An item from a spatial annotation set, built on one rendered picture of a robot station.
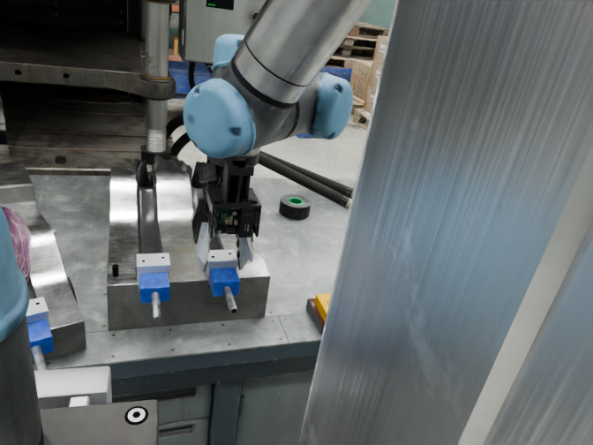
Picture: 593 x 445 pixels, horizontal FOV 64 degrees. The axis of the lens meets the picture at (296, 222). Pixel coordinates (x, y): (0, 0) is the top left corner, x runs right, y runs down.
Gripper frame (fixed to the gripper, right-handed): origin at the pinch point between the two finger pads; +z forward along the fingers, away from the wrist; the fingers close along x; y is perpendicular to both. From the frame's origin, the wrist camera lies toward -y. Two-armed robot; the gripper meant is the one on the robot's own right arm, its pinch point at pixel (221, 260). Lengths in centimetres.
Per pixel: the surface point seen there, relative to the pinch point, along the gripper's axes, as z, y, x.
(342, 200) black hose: 9, -41, 41
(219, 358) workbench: 13.2, 8.6, -1.0
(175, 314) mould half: 8.9, 1.9, -7.5
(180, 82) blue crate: 54, -377, 32
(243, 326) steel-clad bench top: 11.2, 3.7, 4.0
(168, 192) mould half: -0.5, -25.6, -6.5
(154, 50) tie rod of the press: -21, -72, -7
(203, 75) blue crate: 46, -378, 52
